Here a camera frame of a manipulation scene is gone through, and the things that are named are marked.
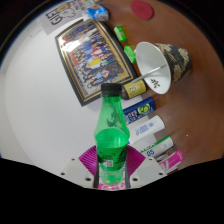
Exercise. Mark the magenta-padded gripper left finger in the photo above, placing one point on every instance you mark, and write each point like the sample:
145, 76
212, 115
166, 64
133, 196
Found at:
75, 170

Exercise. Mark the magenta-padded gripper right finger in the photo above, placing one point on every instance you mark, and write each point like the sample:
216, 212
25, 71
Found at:
150, 170

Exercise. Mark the green plastic drink bottle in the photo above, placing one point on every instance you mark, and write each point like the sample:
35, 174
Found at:
111, 146

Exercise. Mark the tall pink and white box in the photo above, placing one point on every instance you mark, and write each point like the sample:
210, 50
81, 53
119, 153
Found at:
173, 161

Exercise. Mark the tall white green blue box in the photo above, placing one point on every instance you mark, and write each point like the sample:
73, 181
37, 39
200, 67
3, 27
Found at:
160, 146

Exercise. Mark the white bottle with blue cap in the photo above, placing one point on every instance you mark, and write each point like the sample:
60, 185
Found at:
146, 128

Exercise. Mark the dark blue pump bottle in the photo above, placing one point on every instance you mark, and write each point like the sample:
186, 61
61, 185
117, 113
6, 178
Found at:
140, 110

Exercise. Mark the brown pump bottle yellow label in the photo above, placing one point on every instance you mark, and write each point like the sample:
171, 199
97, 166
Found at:
135, 89

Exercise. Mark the white spoon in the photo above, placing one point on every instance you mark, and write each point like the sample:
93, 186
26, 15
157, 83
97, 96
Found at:
153, 72

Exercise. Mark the framed group photo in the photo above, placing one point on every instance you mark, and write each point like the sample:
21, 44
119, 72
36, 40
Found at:
93, 60

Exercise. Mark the small green packet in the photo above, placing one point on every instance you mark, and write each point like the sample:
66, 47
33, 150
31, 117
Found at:
120, 33
130, 54

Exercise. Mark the white paper gift bag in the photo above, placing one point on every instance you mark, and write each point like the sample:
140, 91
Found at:
60, 16

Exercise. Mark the blue tissue packet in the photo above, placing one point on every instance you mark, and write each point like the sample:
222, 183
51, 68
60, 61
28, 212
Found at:
96, 12

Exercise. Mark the flat round red coaster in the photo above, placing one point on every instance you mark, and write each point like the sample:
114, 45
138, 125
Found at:
142, 9

